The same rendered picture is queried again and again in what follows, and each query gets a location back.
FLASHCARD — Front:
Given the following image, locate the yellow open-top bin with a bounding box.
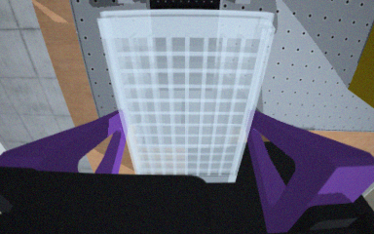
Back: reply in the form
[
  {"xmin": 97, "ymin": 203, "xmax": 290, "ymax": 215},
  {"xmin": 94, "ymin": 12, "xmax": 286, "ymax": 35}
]
[{"xmin": 348, "ymin": 25, "xmax": 374, "ymax": 108}]

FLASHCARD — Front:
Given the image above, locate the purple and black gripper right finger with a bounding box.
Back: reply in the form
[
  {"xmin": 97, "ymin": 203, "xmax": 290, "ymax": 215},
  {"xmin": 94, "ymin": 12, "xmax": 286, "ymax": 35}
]
[{"xmin": 247, "ymin": 110, "xmax": 374, "ymax": 233}]

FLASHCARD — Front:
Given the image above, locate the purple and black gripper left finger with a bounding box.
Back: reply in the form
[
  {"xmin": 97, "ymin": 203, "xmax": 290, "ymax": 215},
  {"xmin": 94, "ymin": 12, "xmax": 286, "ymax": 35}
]
[{"xmin": 0, "ymin": 110, "xmax": 126, "ymax": 174}]

